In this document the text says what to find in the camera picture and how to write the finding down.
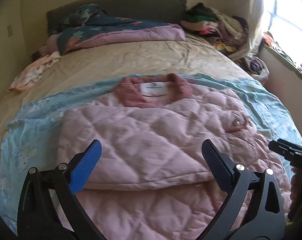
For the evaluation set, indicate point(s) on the dark floral pink quilt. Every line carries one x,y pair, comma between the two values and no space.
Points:
90,26

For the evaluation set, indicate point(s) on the white sheer curtain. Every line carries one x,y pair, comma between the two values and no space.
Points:
252,11

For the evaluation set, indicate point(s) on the light blue cartoon blanket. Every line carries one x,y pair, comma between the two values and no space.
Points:
32,136

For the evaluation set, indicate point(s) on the bag with purple clothes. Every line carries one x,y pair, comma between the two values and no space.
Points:
256,68

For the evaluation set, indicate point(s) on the beige bed sheet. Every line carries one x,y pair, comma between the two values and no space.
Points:
84,66

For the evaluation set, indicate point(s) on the pink quilted jacket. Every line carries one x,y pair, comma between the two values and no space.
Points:
152,181

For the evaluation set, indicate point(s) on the colourful clothes on windowsill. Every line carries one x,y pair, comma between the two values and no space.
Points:
290,61

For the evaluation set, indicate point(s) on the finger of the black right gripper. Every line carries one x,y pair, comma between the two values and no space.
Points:
291,152

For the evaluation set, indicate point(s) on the dark grey headboard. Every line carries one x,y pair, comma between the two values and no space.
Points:
170,11

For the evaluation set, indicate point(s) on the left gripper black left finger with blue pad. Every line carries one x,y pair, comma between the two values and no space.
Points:
48,206

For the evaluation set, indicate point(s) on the pile of assorted clothes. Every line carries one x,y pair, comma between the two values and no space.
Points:
228,35

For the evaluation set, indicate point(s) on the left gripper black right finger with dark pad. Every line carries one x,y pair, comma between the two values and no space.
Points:
253,208

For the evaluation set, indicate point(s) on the cream wardrobe with handles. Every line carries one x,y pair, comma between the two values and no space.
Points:
13,54

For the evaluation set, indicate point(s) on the peach white patterned cloth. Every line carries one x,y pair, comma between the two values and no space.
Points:
32,73

